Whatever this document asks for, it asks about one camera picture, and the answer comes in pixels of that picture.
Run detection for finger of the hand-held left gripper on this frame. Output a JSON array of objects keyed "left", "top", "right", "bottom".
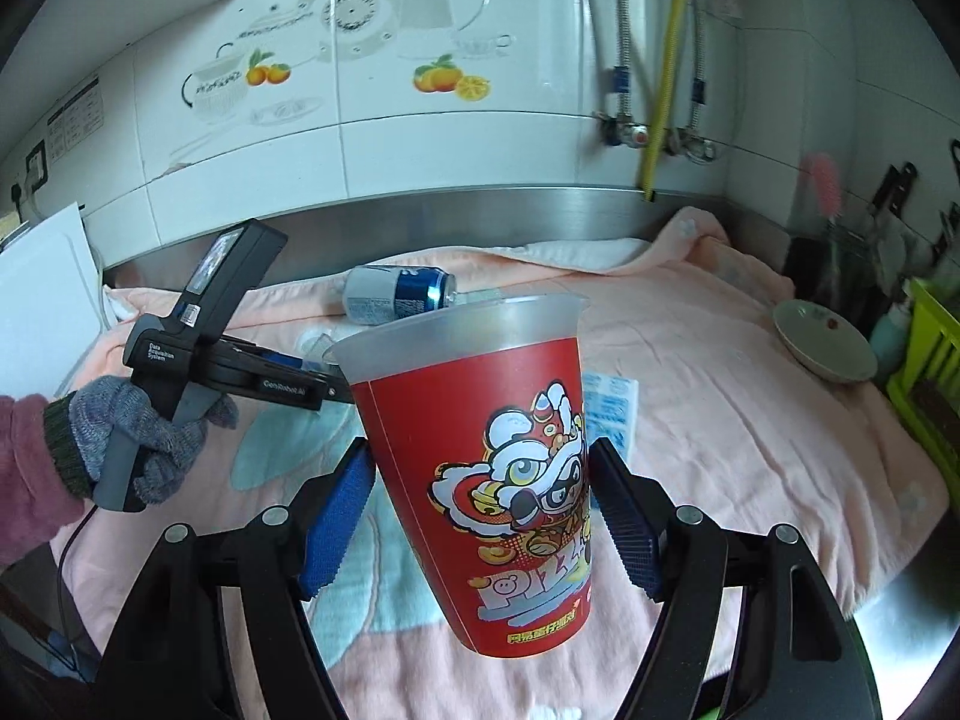
[{"left": 304, "top": 361, "right": 355, "bottom": 404}]

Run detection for person's left forearm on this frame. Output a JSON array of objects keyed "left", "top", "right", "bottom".
[{"left": 0, "top": 390, "right": 89, "bottom": 572}]

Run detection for black cable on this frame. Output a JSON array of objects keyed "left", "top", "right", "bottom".
[{"left": 51, "top": 501, "right": 104, "bottom": 620}]

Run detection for yellow pipe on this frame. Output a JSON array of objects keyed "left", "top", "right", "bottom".
[{"left": 637, "top": 0, "right": 700, "bottom": 205}]

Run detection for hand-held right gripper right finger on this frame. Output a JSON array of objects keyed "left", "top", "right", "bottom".
[{"left": 589, "top": 441, "right": 882, "bottom": 720}]

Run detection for black handled knife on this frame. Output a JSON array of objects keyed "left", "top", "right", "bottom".
[
  {"left": 932, "top": 138, "right": 960, "bottom": 265},
  {"left": 872, "top": 161, "right": 920, "bottom": 231}
]

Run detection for teal bottle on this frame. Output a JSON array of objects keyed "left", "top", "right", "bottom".
[{"left": 868, "top": 298, "right": 914, "bottom": 362}]

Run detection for person's left hand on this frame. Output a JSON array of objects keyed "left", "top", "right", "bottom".
[{"left": 43, "top": 376, "right": 241, "bottom": 509}]

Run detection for pink blanket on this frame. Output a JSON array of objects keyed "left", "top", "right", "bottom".
[{"left": 56, "top": 206, "right": 951, "bottom": 720}]

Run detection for blue white packet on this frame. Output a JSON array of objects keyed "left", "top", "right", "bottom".
[{"left": 581, "top": 371, "right": 640, "bottom": 460}]

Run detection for pink brush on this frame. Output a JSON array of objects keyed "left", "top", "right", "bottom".
[{"left": 800, "top": 153, "right": 842, "bottom": 220}]

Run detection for dark utensil holder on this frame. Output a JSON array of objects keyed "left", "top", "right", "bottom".
[{"left": 783, "top": 223, "right": 887, "bottom": 332}]

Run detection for wall socket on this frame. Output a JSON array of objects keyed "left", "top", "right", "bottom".
[{"left": 7, "top": 141, "right": 51, "bottom": 212}]

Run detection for red printed paper cup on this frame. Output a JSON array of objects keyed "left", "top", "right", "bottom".
[{"left": 328, "top": 292, "right": 595, "bottom": 662}]

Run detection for clear plastic wrapper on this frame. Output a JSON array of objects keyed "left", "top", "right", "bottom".
[{"left": 298, "top": 328, "right": 342, "bottom": 377}]

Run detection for green dish rack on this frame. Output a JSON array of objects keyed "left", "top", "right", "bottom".
[{"left": 886, "top": 276, "right": 960, "bottom": 467}]

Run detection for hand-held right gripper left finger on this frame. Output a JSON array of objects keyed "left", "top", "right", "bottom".
[{"left": 97, "top": 439, "right": 376, "bottom": 720}]

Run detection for ceramic dish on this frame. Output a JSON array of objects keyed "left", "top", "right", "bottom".
[{"left": 774, "top": 299, "right": 879, "bottom": 384}]

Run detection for white board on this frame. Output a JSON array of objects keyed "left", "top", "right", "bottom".
[{"left": 0, "top": 202, "right": 106, "bottom": 404}]

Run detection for blue white can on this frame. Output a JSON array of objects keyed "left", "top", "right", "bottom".
[{"left": 343, "top": 265, "right": 458, "bottom": 327}]

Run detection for wall label sticker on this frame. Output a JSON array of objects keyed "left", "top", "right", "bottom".
[{"left": 47, "top": 77, "right": 107, "bottom": 160}]

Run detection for metal water pipes with valve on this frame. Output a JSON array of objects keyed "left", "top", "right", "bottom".
[{"left": 576, "top": 0, "right": 722, "bottom": 164}]

